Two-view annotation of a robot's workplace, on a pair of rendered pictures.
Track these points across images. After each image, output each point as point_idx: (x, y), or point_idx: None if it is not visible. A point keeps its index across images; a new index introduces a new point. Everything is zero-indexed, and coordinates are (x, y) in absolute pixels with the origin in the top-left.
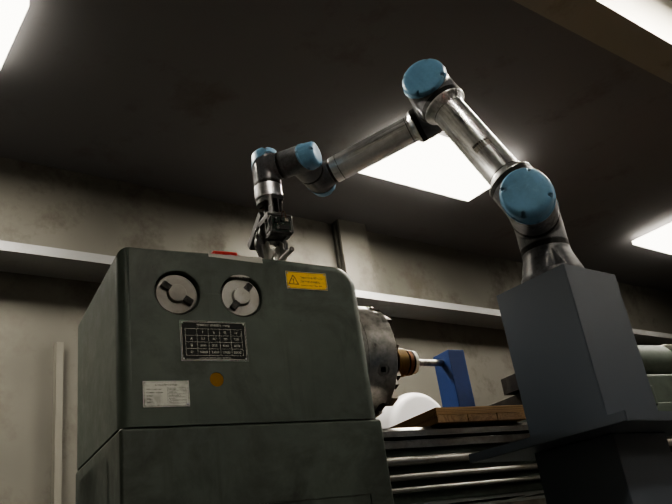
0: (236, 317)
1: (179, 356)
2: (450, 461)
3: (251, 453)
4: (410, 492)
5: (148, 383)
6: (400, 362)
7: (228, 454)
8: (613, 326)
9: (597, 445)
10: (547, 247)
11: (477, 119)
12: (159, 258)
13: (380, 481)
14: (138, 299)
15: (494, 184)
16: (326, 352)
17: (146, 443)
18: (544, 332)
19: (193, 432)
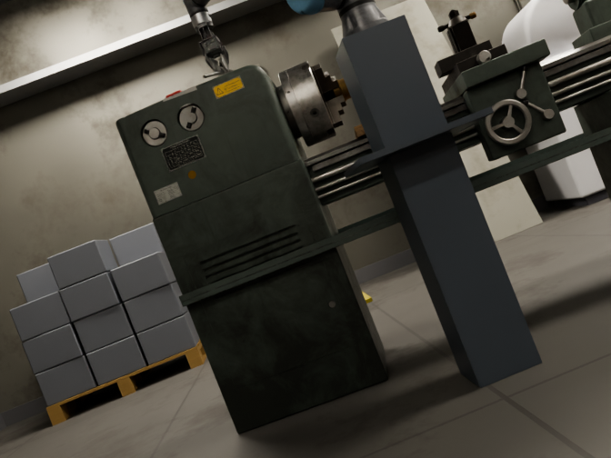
0: (191, 133)
1: (167, 170)
2: None
3: (223, 208)
4: (350, 186)
5: (156, 191)
6: (342, 91)
7: (211, 213)
8: (397, 66)
9: (387, 163)
10: (346, 14)
11: None
12: (136, 117)
13: (307, 197)
14: (135, 147)
15: None
16: (253, 130)
17: (166, 222)
18: (354, 86)
19: (188, 208)
